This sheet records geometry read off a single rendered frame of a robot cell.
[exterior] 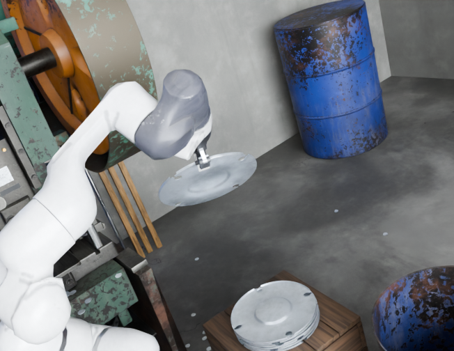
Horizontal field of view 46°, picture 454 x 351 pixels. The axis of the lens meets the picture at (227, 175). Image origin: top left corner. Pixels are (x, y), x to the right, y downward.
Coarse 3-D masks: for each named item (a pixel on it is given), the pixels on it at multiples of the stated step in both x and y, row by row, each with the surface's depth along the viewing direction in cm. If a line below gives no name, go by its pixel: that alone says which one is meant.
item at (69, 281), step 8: (64, 256) 170; (72, 256) 169; (56, 264) 167; (64, 264) 166; (72, 264) 164; (80, 264) 165; (56, 272) 163; (64, 272) 162; (64, 280) 176; (72, 280) 177
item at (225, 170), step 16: (224, 160) 141; (240, 160) 145; (176, 176) 139; (192, 176) 143; (208, 176) 148; (224, 176) 152; (240, 176) 155; (160, 192) 145; (176, 192) 148; (192, 192) 153; (208, 192) 157; (224, 192) 162
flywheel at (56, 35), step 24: (24, 0) 182; (48, 0) 164; (24, 24) 195; (48, 24) 175; (24, 48) 200; (72, 48) 168; (48, 72) 201; (72, 72) 177; (48, 96) 204; (72, 96) 191; (96, 96) 172; (72, 120) 200
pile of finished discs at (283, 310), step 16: (256, 288) 190; (272, 288) 188; (288, 288) 185; (304, 288) 183; (240, 304) 185; (256, 304) 183; (272, 304) 180; (288, 304) 177; (304, 304) 176; (240, 320) 178; (256, 320) 176; (272, 320) 173; (288, 320) 171; (304, 320) 169; (240, 336) 171; (256, 336) 169; (272, 336) 167; (288, 336) 165; (304, 336) 167
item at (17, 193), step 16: (0, 144) 165; (0, 160) 166; (16, 160) 169; (0, 176) 167; (16, 176) 170; (0, 192) 168; (16, 192) 170; (32, 192) 173; (0, 208) 167; (16, 208) 168; (0, 224) 169
